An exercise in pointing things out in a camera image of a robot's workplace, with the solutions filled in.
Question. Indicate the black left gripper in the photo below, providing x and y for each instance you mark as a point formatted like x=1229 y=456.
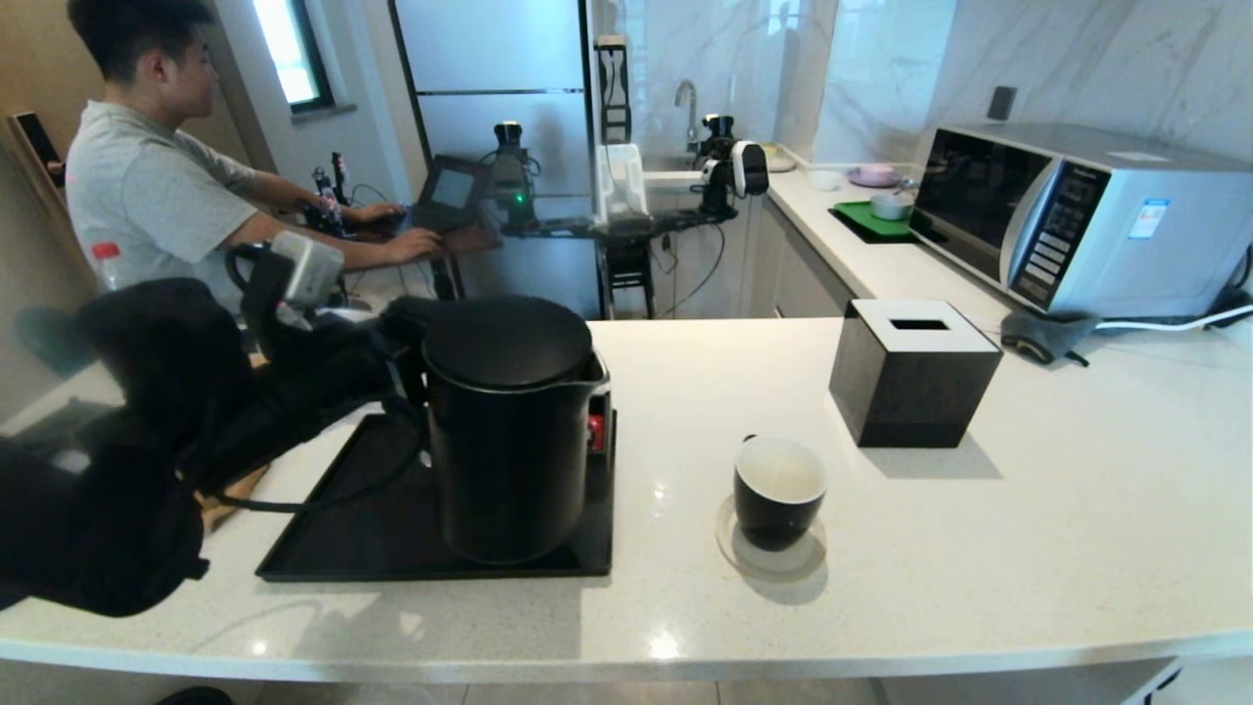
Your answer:
x=333 y=367

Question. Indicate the black electric kettle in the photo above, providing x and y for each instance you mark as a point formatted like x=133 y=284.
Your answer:
x=509 y=441

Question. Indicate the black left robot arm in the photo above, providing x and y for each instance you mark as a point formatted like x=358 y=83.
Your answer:
x=117 y=490

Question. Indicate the brown wooden desk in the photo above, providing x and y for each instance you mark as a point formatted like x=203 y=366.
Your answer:
x=480 y=238

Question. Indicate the black serving tray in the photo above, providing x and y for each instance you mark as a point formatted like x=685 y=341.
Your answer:
x=372 y=534

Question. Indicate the black teleoperation controller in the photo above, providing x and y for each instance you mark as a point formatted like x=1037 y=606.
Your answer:
x=328 y=211

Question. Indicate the black laptop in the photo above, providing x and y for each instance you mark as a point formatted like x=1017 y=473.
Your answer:
x=452 y=191

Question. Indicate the red coffee sachet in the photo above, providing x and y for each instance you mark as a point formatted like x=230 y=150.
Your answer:
x=594 y=433

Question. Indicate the brown crumpled cloth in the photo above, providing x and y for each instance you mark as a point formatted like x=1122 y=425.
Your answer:
x=235 y=499

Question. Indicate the black device with green light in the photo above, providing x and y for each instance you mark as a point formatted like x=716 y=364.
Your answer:
x=513 y=181

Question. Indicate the black compartment organizer box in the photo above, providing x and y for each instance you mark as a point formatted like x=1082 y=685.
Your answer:
x=603 y=480

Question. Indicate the black metal stand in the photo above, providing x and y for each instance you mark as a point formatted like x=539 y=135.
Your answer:
x=626 y=264

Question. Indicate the white plastic rack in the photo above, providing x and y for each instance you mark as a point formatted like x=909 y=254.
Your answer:
x=622 y=184

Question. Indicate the person in grey t-shirt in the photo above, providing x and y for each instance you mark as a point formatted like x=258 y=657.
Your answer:
x=147 y=206

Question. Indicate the clear water bottle red cap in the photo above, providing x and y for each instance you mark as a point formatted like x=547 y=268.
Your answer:
x=108 y=266

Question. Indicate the grey refrigerator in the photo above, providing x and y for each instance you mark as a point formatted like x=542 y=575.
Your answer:
x=489 y=59

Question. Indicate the chrome kitchen faucet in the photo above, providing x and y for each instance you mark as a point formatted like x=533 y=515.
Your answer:
x=696 y=122

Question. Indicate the black white robot device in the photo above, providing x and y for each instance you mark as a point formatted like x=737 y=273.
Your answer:
x=734 y=168

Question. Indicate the black mug white inside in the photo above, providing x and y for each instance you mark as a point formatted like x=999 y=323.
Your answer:
x=778 y=509

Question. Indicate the white kitchen cabinet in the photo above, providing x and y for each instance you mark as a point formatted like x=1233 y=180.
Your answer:
x=803 y=274

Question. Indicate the white round coaster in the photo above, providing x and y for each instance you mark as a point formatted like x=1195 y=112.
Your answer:
x=783 y=566

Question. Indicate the pale yellow plate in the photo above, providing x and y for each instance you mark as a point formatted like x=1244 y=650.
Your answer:
x=780 y=162

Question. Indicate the white small bowl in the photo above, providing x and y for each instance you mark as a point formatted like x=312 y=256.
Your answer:
x=824 y=181

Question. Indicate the green tray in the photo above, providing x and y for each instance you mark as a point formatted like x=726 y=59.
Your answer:
x=857 y=220

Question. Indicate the black tissue box white lid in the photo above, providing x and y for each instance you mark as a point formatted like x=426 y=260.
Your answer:
x=910 y=392

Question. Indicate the purple plate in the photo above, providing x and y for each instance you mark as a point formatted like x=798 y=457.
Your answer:
x=874 y=178

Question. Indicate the grey small bowl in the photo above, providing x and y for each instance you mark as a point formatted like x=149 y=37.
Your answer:
x=891 y=209

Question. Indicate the grey oven mitt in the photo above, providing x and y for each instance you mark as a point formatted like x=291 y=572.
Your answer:
x=1043 y=333

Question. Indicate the silver microwave oven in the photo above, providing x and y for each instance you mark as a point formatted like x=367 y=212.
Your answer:
x=1175 y=245

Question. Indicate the window with dark frame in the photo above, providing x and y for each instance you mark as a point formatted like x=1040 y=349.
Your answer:
x=287 y=49

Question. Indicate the black wall socket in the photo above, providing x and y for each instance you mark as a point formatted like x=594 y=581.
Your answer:
x=1000 y=105

